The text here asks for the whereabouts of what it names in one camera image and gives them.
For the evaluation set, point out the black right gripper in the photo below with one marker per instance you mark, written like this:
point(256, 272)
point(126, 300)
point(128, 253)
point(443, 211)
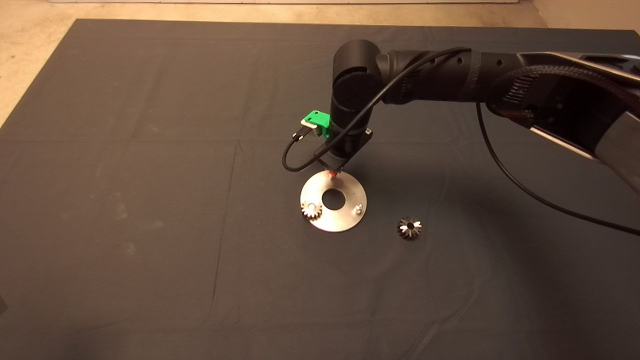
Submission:
point(337, 160)

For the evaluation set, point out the small steel planetary gear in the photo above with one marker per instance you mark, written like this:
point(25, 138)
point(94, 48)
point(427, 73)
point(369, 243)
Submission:
point(311, 210)
point(409, 228)

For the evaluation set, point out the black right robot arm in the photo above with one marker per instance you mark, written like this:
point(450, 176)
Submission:
point(450, 75)

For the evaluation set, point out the round metal carrier plate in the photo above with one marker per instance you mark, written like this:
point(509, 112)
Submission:
point(345, 220)

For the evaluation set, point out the dark grey table cloth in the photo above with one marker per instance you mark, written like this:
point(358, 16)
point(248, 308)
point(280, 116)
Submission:
point(150, 150)

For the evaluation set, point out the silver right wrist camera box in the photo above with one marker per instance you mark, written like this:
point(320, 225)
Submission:
point(309, 125)

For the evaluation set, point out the green right camera mount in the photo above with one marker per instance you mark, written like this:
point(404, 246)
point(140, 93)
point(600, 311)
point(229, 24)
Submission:
point(319, 120)

